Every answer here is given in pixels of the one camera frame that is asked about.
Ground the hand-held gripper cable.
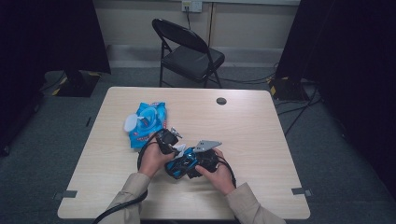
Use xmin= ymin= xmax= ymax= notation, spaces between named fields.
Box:
xmin=218 ymin=155 xmax=237 ymax=189
xmin=92 ymin=129 xmax=166 ymax=224

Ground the person's left hand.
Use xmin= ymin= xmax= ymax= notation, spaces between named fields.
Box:
xmin=137 ymin=133 xmax=176 ymax=179

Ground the right hand-held gripper cable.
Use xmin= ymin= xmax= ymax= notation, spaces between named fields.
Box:
xmin=218 ymin=155 xmax=237 ymax=189

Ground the black folding chair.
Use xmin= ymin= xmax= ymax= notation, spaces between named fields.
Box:
xmin=151 ymin=18 xmax=226 ymax=89

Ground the black curtain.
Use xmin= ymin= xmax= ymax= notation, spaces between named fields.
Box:
xmin=0 ymin=0 xmax=111 ymax=157
xmin=275 ymin=0 xmax=396 ymax=200

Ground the left hand-held gripper cable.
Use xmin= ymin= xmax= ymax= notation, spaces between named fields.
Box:
xmin=92 ymin=129 xmax=166 ymax=224

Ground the blue toy car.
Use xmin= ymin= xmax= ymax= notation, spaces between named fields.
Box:
xmin=163 ymin=147 xmax=204 ymax=180

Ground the grey tape strip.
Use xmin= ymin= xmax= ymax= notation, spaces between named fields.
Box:
xmin=291 ymin=188 xmax=313 ymax=197
xmin=53 ymin=189 xmax=78 ymax=201

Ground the person's right hand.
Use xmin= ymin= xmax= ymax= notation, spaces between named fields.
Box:
xmin=194 ymin=148 xmax=236 ymax=196

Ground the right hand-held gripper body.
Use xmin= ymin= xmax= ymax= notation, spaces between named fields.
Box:
xmin=192 ymin=139 xmax=222 ymax=174

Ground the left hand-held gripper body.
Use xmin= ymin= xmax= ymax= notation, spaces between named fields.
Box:
xmin=155 ymin=126 xmax=184 ymax=156

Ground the blue wet wipes pack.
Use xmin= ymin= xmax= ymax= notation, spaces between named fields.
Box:
xmin=123 ymin=102 xmax=168 ymax=149

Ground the black stand base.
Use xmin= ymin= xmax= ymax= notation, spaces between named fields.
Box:
xmin=52 ymin=69 xmax=101 ymax=98
xmin=268 ymin=76 xmax=309 ymax=101

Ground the black floor cable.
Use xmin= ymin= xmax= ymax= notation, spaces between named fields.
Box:
xmin=218 ymin=72 xmax=276 ymax=86
xmin=275 ymin=87 xmax=323 ymax=138

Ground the white wall outlet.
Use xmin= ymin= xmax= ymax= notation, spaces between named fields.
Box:
xmin=181 ymin=0 xmax=204 ymax=13

